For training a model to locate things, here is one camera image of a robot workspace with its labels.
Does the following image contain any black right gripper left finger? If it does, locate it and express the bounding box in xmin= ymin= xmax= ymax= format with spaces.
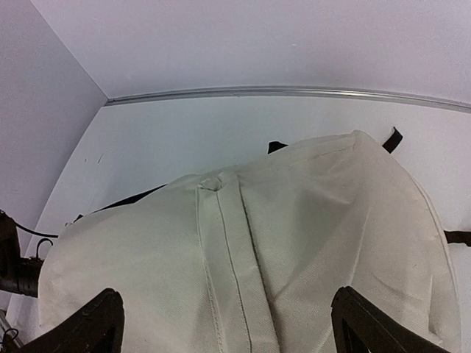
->
xmin=16 ymin=288 xmax=124 ymax=353

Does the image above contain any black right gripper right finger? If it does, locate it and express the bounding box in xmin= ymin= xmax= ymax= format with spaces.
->
xmin=331 ymin=286 xmax=445 ymax=353

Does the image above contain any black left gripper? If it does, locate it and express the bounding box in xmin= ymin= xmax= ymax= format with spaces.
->
xmin=1 ymin=210 xmax=58 ymax=298

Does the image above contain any beige canvas student bag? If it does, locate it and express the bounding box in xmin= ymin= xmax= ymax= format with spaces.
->
xmin=38 ymin=131 xmax=461 ymax=352

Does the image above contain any aluminium table edge rail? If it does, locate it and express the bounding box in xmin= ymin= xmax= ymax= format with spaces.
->
xmin=105 ymin=85 xmax=470 ymax=113

